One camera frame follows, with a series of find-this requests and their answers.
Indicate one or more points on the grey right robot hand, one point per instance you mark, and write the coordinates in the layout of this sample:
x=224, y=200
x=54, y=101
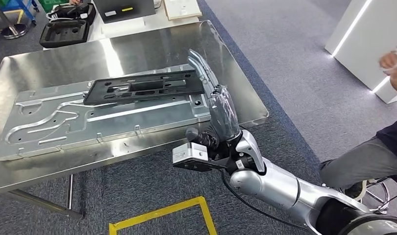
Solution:
x=223, y=113

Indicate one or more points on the black plastic frame part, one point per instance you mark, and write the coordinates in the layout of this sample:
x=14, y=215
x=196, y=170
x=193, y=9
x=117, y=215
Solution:
x=195, y=87

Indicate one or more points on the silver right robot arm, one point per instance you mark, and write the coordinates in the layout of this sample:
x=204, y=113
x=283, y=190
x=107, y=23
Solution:
x=276, y=188

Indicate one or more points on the stainless steel workbench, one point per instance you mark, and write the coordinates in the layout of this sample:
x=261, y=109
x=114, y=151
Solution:
x=153, y=48

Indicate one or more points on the stamped sheet metal panel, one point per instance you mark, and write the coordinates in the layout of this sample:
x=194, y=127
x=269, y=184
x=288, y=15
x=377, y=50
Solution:
x=120, y=123

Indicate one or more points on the beige flat box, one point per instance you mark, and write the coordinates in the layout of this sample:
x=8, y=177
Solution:
x=182, y=9

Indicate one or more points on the white table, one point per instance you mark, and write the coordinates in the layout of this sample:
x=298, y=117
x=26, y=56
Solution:
x=127, y=27

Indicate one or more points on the person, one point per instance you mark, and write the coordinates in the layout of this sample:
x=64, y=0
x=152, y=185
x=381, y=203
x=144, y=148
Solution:
x=364, y=162

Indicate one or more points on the white lit partition block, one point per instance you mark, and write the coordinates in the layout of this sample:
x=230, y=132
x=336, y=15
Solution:
x=364, y=32

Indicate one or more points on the black foam-lined case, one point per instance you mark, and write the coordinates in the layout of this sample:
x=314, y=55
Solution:
x=63, y=34

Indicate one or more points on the black case with headset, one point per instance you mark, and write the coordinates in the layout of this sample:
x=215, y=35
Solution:
x=75, y=13

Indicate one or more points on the green plastic crate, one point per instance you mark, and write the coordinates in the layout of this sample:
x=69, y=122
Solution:
x=52, y=5

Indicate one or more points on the chrome stanchion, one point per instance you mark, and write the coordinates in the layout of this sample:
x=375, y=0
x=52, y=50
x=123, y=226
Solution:
x=15, y=31

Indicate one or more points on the blue metal cart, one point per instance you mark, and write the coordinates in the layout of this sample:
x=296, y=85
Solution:
x=23, y=5

